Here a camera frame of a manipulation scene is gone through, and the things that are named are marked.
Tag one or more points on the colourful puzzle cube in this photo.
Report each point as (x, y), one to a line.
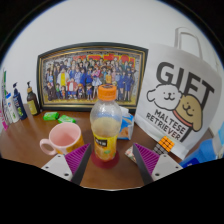
(166, 143)

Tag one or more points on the pink mug with orange print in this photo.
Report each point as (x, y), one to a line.
(63, 138)

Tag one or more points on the orange juice bottle orange cap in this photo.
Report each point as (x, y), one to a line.
(106, 133)

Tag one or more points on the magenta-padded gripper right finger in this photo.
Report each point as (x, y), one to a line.
(146, 158)

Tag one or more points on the amber pump bottle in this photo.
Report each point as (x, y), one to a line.
(32, 105)

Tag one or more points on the dark blue pump bottle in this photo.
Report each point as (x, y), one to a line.
(20, 105)

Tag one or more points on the framed group picture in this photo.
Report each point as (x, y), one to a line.
(66, 66)

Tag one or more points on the tall green and white box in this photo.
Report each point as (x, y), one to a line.
(4, 86)

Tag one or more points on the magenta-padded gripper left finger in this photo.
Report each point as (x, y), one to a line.
(77, 158)

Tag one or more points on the white paper gift bag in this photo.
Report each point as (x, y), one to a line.
(173, 66)

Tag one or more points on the small patterned snack packet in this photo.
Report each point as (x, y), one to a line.
(130, 154)

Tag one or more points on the blue detergent bottle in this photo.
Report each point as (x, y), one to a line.
(203, 151)

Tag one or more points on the white shampoo bottle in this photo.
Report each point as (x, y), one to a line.
(11, 110)

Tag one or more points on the flat round red coaster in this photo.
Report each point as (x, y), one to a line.
(113, 162)

